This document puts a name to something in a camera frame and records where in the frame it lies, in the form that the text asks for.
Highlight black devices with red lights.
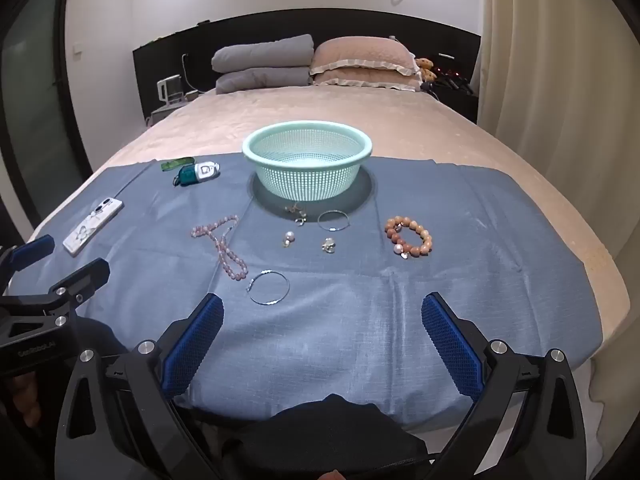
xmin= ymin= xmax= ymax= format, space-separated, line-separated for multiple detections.
xmin=434 ymin=65 xmax=476 ymax=95

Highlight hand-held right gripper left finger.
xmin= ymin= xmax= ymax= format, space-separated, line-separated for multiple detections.
xmin=55 ymin=292 xmax=226 ymax=480

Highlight person's left hand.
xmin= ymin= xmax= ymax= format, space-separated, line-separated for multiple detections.
xmin=9 ymin=372 xmax=45 ymax=429

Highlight black headboard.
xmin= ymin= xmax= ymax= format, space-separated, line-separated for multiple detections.
xmin=132 ymin=8 xmax=482 ymax=123

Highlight black nightstand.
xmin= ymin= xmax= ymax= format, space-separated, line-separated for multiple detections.
xmin=429 ymin=77 xmax=481 ymax=124

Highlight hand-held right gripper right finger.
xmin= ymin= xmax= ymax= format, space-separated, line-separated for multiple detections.
xmin=420 ymin=291 xmax=588 ymax=480

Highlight person's dark clothing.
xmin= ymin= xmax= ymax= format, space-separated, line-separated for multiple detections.
xmin=75 ymin=317 xmax=441 ymax=480

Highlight mint green plastic basket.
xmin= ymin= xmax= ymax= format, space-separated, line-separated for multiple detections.
xmin=242 ymin=120 xmax=373 ymax=202

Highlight large silver bangle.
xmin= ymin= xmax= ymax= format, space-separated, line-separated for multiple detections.
xmin=246 ymin=270 xmax=291 ymax=306

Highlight cream curtain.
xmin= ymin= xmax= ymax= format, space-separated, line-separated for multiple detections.
xmin=475 ymin=0 xmax=640 ymax=311

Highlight white charging cable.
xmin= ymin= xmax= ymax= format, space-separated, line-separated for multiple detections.
xmin=182 ymin=52 xmax=202 ymax=94

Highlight small silver bangle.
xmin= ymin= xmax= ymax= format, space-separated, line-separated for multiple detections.
xmin=317 ymin=210 xmax=350 ymax=234

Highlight grey nightstand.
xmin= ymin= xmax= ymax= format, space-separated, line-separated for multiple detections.
xmin=147 ymin=90 xmax=202 ymax=126

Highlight white patterned smartphone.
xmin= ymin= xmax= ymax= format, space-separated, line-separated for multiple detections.
xmin=62 ymin=199 xmax=124 ymax=258

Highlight grey folded quilt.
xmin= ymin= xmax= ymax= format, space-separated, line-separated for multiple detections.
xmin=211 ymin=34 xmax=315 ymax=74
xmin=215 ymin=66 xmax=314 ymax=95

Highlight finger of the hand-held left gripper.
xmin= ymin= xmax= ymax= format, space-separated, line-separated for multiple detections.
xmin=0 ymin=234 xmax=56 ymax=292
xmin=0 ymin=258 xmax=111 ymax=318

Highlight orange bead bracelet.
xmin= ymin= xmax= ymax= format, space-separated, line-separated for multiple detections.
xmin=385 ymin=216 xmax=433 ymax=260

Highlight brown teddy bear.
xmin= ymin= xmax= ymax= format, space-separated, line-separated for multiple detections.
xmin=415 ymin=57 xmax=439 ymax=84

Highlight white electric kettle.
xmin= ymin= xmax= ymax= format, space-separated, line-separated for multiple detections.
xmin=156 ymin=75 xmax=182 ymax=106

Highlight pink bead necklace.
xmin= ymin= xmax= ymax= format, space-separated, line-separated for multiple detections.
xmin=191 ymin=214 xmax=249 ymax=279

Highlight blue cloth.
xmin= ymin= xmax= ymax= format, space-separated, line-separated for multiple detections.
xmin=5 ymin=152 xmax=603 ymax=421

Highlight teal and white small bottle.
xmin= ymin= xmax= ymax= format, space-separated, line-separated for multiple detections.
xmin=172 ymin=161 xmax=221 ymax=189

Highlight pink ruffled pillow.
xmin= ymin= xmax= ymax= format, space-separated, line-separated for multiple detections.
xmin=309 ymin=36 xmax=421 ymax=78
xmin=312 ymin=70 xmax=424 ymax=94

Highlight dark glass door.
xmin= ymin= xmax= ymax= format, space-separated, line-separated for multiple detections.
xmin=0 ymin=0 xmax=94 ymax=233

